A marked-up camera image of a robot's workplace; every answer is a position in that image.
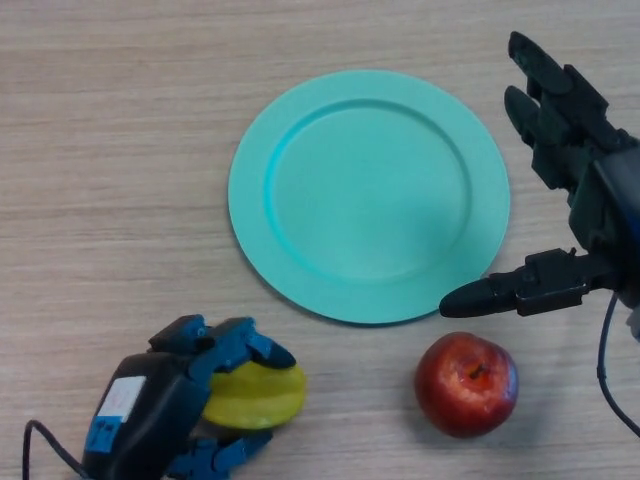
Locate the red apple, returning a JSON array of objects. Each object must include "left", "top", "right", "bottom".
[{"left": 413, "top": 331, "right": 520, "bottom": 439}]

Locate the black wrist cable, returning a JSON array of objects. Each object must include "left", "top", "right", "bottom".
[
  {"left": 595, "top": 291, "right": 640, "bottom": 436},
  {"left": 21, "top": 419, "right": 89, "bottom": 480}
]

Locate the yellow starfruit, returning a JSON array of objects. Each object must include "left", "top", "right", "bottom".
[{"left": 202, "top": 362, "right": 308, "bottom": 430}]

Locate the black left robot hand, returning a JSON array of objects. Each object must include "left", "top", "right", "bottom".
[{"left": 82, "top": 314, "right": 298, "bottom": 480}]

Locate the teal green round plate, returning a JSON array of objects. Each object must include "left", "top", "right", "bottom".
[{"left": 227, "top": 69, "right": 511, "bottom": 326}]

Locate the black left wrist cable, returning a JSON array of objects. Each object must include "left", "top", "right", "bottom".
[{"left": 21, "top": 419, "right": 89, "bottom": 480}]

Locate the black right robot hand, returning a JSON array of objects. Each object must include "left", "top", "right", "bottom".
[{"left": 438, "top": 30, "right": 640, "bottom": 320}]

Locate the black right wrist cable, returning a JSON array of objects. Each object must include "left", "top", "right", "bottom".
[{"left": 595, "top": 291, "right": 640, "bottom": 436}]

